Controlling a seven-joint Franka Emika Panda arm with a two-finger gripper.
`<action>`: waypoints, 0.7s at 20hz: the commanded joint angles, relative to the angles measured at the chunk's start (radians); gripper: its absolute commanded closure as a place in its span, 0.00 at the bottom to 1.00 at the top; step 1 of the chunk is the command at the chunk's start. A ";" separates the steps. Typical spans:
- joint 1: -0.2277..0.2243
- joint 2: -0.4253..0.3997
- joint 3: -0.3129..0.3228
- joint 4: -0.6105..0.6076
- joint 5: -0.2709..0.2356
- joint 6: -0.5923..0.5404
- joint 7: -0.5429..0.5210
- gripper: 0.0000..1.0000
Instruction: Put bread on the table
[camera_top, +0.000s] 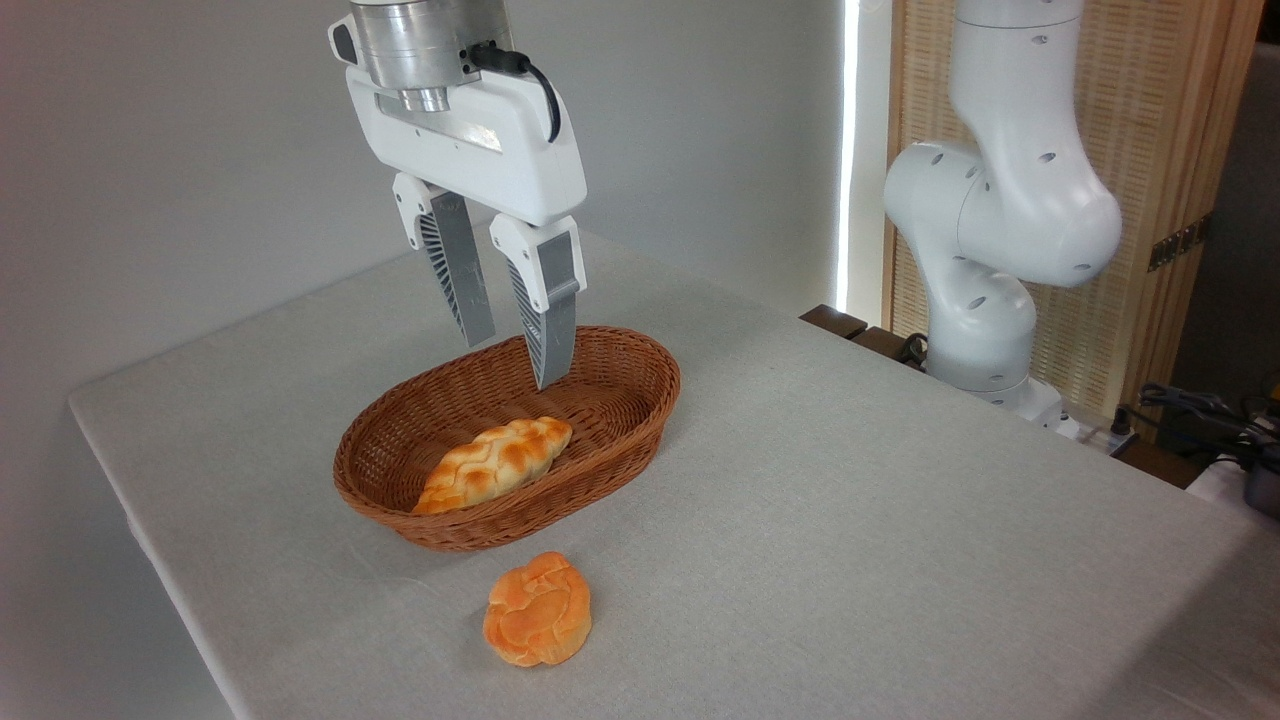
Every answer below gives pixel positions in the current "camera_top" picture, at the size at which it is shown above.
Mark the white power strip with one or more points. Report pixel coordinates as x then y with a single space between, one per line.
1095 436

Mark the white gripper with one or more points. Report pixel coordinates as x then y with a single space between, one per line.
470 140

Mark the long braided bread loaf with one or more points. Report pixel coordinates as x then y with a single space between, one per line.
490 465

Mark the brown wicker oval basket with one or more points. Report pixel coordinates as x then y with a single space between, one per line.
610 440

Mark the dark metal screen hinge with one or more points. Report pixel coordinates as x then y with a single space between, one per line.
1180 243

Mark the round orange bread roll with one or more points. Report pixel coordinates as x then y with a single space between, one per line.
535 615

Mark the grey tablecloth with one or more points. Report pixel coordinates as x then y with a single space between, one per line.
850 520

